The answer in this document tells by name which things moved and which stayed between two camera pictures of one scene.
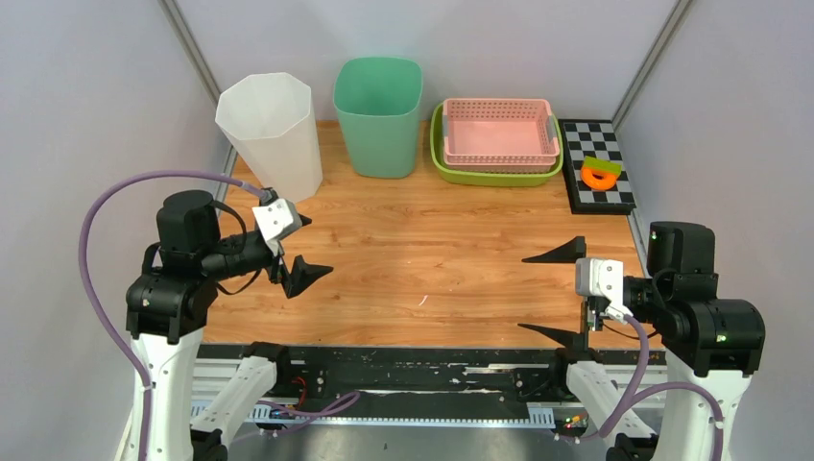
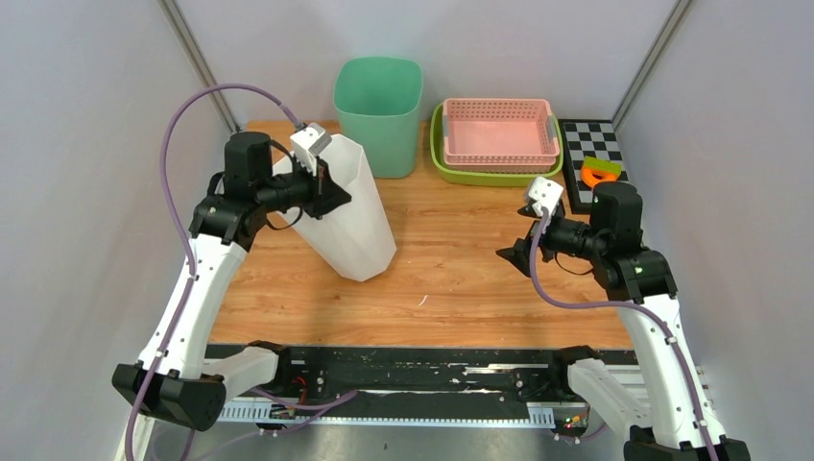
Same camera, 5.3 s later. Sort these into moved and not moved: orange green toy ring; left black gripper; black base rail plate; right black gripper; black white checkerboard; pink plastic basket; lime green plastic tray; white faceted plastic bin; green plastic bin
Moved: white faceted plastic bin; left black gripper; right black gripper
Not moved: black base rail plate; black white checkerboard; lime green plastic tray; pink plastic basket; green plastic bin; orange green toy ring
